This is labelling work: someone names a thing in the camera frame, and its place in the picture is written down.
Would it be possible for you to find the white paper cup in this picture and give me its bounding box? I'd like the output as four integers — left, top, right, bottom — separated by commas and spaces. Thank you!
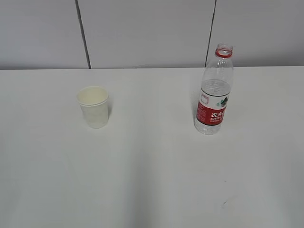
76, 86, 109, 129

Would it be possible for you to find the clear water bottle red label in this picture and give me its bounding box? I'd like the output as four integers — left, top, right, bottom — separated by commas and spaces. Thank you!
194, 44, 233, 135

